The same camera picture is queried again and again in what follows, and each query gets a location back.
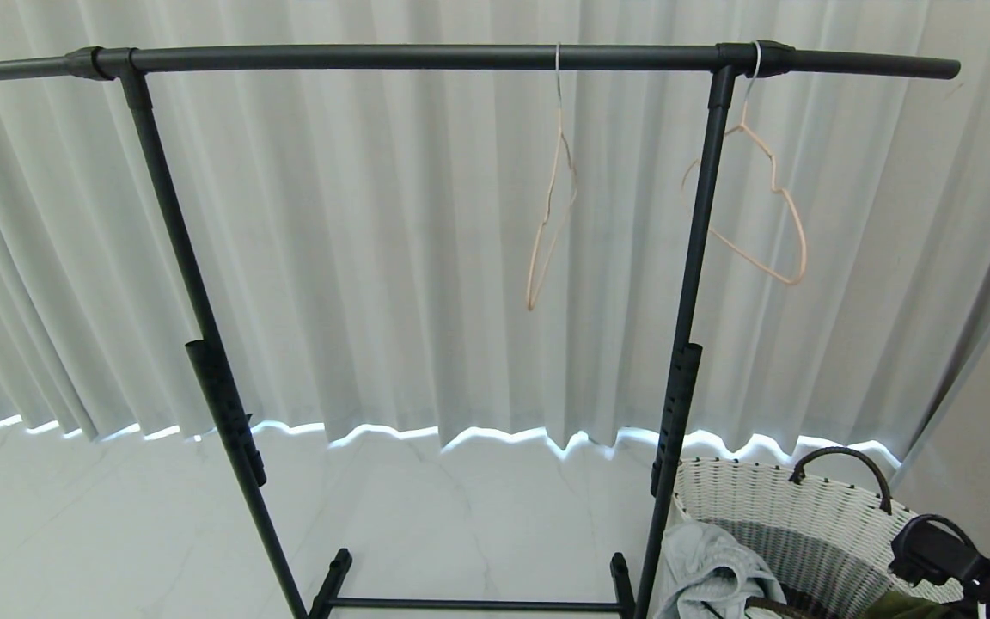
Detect black clothes rack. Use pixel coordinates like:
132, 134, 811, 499
0, 39, 962, 619

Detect pale grey shorts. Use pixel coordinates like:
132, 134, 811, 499
654, 522, 786, 619

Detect white laundry basket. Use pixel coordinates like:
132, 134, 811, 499
671, 446, 969, 619

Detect pink clothes hanger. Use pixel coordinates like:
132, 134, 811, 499
526, 43, 579, 312
681, 40, 808, 287

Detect green printed shirt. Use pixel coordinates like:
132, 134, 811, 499
860, 591, 947, 619

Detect white curtain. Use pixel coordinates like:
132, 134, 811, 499
0, 0, 990, 469

